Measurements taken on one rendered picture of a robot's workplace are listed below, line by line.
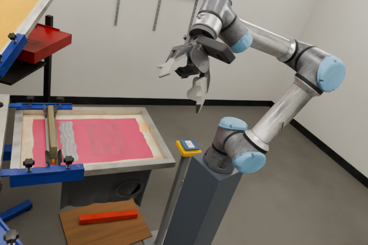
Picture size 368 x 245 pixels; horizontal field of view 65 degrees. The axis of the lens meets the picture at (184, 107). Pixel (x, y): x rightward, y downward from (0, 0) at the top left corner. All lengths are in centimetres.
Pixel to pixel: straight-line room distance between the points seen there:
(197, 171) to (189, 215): 25
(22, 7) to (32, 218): 153
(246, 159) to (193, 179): 36
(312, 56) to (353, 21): 349
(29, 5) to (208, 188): 171
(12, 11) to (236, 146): 175
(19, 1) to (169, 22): 192
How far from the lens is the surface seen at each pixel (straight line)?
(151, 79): 398
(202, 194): 137
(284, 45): 113
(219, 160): 128
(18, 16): 227
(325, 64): 108
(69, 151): 163
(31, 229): 253
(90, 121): 188
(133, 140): 176
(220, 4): 82
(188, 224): 153
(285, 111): 110
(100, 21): 354
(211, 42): 70
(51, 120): 168
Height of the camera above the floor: 199
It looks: 27 degrees down
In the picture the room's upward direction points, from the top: 16 degrees clockwise
